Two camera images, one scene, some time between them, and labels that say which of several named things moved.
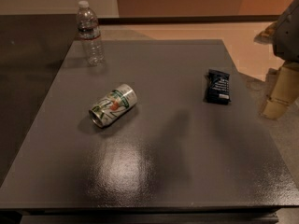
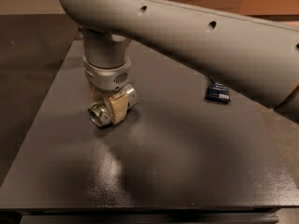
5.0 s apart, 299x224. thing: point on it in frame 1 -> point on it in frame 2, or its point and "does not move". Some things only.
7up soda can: x=118 y=102 does not move
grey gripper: x=287 y=36 -> x=105 y=78
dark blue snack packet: x=219 y=87 does not move
